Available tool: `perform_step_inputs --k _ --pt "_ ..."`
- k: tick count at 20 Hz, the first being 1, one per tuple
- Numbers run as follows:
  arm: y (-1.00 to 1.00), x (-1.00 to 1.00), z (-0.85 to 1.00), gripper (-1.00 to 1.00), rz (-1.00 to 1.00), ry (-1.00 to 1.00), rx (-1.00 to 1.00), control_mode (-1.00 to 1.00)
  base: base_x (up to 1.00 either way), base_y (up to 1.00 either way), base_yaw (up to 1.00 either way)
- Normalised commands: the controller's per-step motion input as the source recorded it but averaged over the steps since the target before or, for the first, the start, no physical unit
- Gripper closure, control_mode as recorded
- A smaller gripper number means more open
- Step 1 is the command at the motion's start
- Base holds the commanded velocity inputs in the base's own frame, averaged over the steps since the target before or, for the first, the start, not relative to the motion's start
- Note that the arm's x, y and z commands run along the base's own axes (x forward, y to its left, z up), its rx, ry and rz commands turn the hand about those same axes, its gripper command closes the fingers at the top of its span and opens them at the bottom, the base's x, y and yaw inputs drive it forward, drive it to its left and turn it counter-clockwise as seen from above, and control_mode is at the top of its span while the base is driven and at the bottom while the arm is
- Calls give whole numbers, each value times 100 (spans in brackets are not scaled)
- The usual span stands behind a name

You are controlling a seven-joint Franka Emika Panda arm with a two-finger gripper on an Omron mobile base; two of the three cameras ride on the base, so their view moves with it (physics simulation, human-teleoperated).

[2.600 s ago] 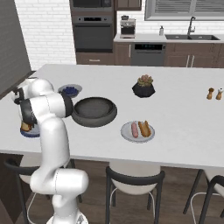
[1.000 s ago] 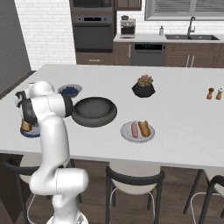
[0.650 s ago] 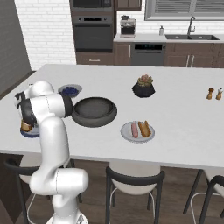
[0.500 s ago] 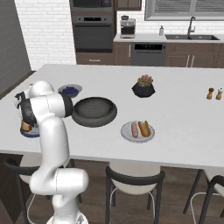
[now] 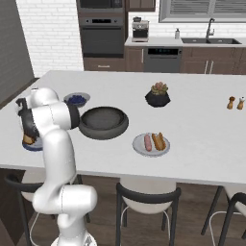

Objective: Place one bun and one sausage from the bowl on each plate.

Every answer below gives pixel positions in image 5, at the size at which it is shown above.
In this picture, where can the brown pepper shaker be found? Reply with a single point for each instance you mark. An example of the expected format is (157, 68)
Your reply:
(230, 103)

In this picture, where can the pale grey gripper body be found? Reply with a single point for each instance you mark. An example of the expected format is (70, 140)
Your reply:
(23, 123)

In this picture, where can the silver coffee machine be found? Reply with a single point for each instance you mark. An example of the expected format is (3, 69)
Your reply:
(140, 30)

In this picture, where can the grey plate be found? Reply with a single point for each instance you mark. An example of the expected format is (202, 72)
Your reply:
(32, 147)
(141, 149)

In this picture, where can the pink sausage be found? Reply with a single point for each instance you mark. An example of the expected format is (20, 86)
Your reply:
(147, 143)

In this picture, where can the grey dishwasher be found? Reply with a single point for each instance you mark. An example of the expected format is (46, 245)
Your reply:
(162, 60)

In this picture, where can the black and white stool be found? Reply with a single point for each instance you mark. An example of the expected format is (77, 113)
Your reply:
(148, 200)
(232, 208)
(24, 189)

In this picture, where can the dark sink tap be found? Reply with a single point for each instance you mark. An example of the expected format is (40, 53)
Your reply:
(209, 29)

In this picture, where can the succulent in black pot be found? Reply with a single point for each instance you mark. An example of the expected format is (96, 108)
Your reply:
(157, 96)

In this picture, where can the black microwave oven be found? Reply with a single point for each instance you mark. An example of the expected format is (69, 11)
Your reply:
(101, 4)

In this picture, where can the window with grey blinds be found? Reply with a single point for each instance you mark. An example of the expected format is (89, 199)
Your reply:
(201, 9)

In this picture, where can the white-topped salt shaker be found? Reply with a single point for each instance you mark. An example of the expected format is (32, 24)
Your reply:
(240, 103)

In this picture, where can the brown wall cupboard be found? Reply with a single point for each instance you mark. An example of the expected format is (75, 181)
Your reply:
(141, 4)

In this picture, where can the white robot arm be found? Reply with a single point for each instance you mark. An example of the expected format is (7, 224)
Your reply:
(56, 153)

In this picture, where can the dark sink basin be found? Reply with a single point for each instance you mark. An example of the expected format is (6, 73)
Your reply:
(211, 41)

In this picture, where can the soap dispenser bottle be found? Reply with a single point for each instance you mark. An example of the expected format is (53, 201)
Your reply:
(177, 34)

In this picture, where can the black wall oven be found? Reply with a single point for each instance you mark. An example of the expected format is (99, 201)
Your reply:
(102, 38)

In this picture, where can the large dark grey bowl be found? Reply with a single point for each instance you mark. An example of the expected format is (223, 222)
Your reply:
(103, 123)

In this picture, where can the brown oven cupboard column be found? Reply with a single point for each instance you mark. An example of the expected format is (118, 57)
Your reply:
(104, 64)

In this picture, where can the brown hot dog bun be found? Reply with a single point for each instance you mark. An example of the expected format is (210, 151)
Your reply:
(159, 142)
(27, 140)

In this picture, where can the brown base cupboards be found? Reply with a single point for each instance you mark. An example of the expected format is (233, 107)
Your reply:
(211, 62)

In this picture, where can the small bowl of blueberries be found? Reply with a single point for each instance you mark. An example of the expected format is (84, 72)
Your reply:
(77, 99)

